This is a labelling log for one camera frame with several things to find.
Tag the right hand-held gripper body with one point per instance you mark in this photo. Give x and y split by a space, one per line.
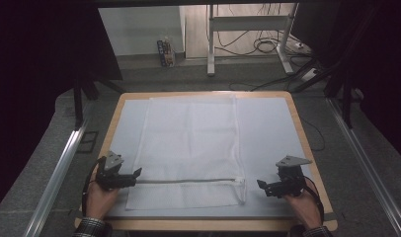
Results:
289 184

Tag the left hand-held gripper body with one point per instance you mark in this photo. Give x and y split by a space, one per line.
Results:
111 177

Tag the white mesh laundry bag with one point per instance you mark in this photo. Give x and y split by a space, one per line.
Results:
188 141

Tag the person's left hand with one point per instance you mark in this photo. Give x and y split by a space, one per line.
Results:
99 200

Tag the person's right hand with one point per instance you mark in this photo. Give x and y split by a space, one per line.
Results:
304 205

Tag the white table mat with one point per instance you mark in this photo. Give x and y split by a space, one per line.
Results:
274 131

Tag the black metal stand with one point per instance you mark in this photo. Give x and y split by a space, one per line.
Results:
78 105
346 102

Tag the white power strip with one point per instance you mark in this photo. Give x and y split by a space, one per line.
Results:
309 74

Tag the dark curtain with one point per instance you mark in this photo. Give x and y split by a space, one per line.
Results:
379 65
37 82

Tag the dark printed packet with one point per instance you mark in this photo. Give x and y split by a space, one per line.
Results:
166 53

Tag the black floor frame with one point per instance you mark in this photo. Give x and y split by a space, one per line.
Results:
87 142

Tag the aluminium rail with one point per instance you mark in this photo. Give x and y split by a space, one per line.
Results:
369 171
53 184

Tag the white metal desk frame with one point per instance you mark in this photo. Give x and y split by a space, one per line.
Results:
248 23

